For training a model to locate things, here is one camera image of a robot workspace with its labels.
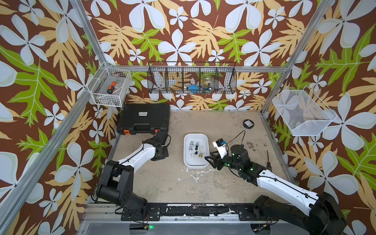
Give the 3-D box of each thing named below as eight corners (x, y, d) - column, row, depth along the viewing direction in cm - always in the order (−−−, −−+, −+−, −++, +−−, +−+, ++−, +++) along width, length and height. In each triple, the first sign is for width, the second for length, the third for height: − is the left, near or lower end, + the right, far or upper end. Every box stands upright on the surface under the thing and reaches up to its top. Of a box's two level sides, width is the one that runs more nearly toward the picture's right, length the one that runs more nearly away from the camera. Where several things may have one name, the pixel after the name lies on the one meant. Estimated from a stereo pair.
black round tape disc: (244, 128, 112) (245, 127, 110) (241, 121, 117) (242, 119, 115) (254, 129, 112) (255, 127, 110) (251, 121, 117) (252, 119, 115)
